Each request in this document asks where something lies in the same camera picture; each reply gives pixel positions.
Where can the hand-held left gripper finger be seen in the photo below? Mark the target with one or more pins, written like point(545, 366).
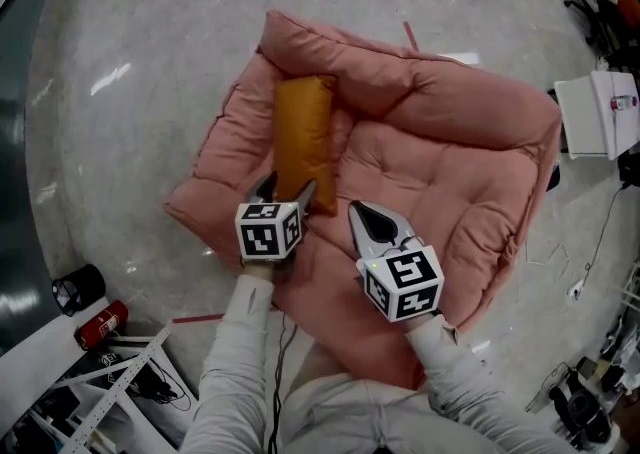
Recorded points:
point(264, 192)
point(307, 199)

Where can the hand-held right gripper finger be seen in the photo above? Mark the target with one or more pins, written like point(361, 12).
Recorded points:
point(361, 237)
point(400, 228)

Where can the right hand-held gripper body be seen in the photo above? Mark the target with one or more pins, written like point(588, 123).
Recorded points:
point(405, 282)

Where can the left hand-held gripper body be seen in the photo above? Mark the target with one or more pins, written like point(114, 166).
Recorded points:
point(265, 232)

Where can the person's right forearm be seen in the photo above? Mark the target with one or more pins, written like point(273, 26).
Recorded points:
point(450, 372)

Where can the person's left forearm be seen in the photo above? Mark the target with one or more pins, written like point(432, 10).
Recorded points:
point(235, 342)

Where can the pink floor cushion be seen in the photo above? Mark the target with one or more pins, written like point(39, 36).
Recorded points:
point(440, 167)

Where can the short red floor tape strip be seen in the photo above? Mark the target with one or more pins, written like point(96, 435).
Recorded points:
point(197, 318)

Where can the person's light grey clothed body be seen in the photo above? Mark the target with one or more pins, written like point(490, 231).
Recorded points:
point(360, 417)

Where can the white power strip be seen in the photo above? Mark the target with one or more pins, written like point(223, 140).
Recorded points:
point(576, 289)

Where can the red fire extinguisher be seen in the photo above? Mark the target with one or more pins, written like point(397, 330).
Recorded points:
point(102, 324)

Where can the black mesh bin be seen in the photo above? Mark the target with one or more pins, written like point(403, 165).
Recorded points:
point(82, 287)

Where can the white low cabinet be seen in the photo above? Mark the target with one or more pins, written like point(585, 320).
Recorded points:
point(585, 117)

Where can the clear bottle with red label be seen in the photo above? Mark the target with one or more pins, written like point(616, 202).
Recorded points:
point(622, 103)

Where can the white flat panel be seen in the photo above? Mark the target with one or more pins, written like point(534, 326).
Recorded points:
point(35, 362)

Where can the black office chair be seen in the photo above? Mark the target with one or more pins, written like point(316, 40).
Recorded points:
point(590, 7)

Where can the orange chair pillow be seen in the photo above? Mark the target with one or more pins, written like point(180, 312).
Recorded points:
point(629, 4)

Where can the white perforated metal frame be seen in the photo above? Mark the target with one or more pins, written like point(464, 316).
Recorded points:
point(120, 387)

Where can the black camera equipment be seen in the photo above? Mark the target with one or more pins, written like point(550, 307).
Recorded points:
point(582, 407)

